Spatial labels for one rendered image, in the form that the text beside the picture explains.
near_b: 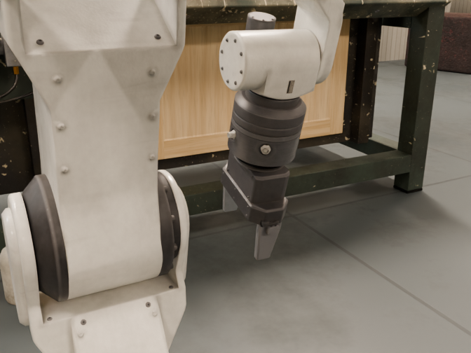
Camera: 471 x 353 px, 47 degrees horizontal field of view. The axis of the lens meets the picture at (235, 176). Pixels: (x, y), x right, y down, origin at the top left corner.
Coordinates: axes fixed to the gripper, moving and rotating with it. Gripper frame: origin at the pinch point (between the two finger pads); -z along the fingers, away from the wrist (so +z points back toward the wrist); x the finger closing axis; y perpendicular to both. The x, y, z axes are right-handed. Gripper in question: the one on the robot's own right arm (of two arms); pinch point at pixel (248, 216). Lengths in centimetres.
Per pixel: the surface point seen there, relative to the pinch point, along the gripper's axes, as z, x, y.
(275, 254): -76, 63, -54
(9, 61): -14, 89, 23
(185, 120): -51, 116, -38
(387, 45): -147, 418, -412
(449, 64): -131, 323, -412
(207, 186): -66, 93, -40
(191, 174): -100, 147, -58
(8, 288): -75, 70, 30
